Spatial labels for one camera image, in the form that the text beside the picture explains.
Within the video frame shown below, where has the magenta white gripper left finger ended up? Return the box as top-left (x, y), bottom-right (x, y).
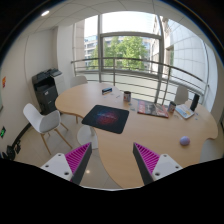
top-left (41, 143), bottom-right (92, 185)

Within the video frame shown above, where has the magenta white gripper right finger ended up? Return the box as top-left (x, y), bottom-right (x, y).
top-left (133, 143), bottom-right (182, 185)

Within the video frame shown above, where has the purple computer mouse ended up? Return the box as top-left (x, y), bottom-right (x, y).
top-left (180, 136), bottom-right (190, 146)

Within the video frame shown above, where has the black mouse pad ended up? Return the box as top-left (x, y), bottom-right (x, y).
top-left (82, 105), bottom-right (129, 134)

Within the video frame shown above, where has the wooden curved table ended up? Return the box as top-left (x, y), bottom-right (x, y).
top-left (55, 83), bottom-right (218, 189)

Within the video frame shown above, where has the white chair with wooden legs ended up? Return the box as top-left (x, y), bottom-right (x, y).
top-left (23, 103), bottom-right (71, 151)

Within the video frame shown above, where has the colourful magazine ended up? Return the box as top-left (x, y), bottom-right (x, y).
top-left (137, 100), bottom-right (169, 118)

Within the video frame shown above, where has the white patterned mug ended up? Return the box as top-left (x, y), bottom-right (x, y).
top-left (168, 101), bottom-right (176, 113)

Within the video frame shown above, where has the white notebook with black stand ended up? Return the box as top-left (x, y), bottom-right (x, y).
top-left (175, 94), bottom-right (200, 119)

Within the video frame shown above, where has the dark patterned mug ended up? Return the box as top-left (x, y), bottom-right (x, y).
top-left (123, 91), bottom-right (131, 102)

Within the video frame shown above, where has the white chair at right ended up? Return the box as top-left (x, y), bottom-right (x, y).
top-left (174, 85), bottom-right (188, 105)

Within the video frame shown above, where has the green exit sign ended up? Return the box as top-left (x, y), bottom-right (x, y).
top-left (0, 126), bottom-right (6, 138)

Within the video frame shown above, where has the small blue box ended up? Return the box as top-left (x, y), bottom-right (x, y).
top-left (102, 87), bottom-right (112, 95)

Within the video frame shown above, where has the black office printer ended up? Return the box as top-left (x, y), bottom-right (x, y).
top-left (32, 68), bottom-right (65, 115)

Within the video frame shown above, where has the white chair behind table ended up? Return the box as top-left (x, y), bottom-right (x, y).
top-left (70, 76), bottom-right (87, 87)

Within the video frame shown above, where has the metal window railing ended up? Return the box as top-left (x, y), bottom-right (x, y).
top-left (71, 57), bottom-right (208, 104)

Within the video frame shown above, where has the ceiling light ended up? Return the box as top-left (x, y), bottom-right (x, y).
top-left (41, 10), bottom-right (49, 17)

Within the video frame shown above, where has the white table pedestal base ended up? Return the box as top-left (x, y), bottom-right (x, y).
top-left (77, 125), bottom-right (98, 149)

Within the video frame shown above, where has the orange wall sticker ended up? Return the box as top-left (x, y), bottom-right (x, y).
top-left (2, 77), bottom-right (6, 89)

